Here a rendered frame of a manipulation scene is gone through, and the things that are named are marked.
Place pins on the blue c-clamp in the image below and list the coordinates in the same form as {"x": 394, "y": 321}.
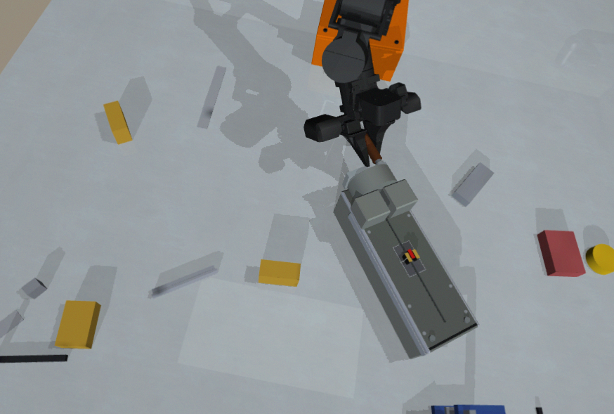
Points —
{"x": 468, "y": 409}

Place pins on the red rectangular block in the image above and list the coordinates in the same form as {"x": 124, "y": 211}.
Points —
{"x": 561, "y": 254}

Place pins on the yellow short cylinder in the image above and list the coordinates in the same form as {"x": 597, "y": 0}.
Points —
{"x": 601, "y": 259}

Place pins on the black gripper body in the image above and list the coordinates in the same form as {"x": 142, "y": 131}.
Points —
{"x": 326, "y": 127}

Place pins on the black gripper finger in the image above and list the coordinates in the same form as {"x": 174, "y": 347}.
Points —
{"x": 376, "y": 133}
{"x": 357, "y": 141}

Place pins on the black flat bar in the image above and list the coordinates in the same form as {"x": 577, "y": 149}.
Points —
{"x": 33, "y": 358}

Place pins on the yellow rectangular block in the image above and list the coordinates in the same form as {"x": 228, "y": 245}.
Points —
{"x": 117, "y": 122}
{"x": 279, "y": 273}
{"x": 78, "y": 325}

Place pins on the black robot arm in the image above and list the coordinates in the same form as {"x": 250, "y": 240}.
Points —
{"x": 344, "y": 59}

